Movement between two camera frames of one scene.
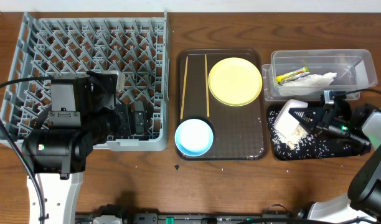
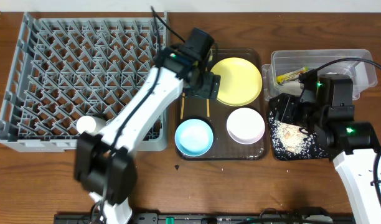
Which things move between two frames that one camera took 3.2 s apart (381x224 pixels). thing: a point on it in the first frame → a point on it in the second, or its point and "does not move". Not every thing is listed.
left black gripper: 139,118 → 206,88
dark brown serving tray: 240,132 does not move
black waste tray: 308,143 does not move
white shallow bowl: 287,125 → 245,126
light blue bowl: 193,137 does not move
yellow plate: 235,81 does not move
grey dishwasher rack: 136,43 does not move
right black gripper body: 335,125 → 305,114
